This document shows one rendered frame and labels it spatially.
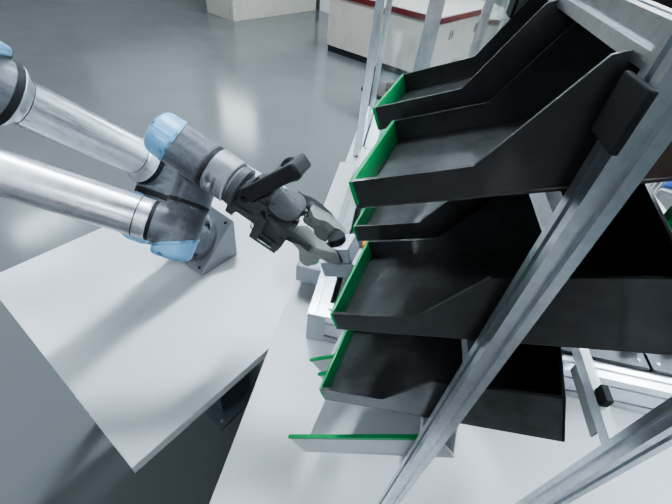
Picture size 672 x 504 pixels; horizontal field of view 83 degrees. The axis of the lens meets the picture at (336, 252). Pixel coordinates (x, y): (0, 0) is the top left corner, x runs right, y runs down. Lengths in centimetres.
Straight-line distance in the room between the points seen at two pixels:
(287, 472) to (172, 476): 100
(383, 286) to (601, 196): 26
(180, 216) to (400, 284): 44
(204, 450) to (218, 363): 88
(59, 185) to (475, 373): 67
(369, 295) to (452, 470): 56
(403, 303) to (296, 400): 55
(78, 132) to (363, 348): 68
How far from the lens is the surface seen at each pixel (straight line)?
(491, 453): 97
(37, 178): 78
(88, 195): 76
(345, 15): 632
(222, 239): 113
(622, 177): 24
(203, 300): 109
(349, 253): 60
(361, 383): 55
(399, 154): 37
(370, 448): 62
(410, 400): 48
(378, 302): 42
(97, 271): 126
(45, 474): 198
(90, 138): 93
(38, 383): 220
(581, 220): 25
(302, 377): 94
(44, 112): 89
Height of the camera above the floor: 168
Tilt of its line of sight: 42 degrees down
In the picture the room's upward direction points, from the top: 8 degrees clockwise
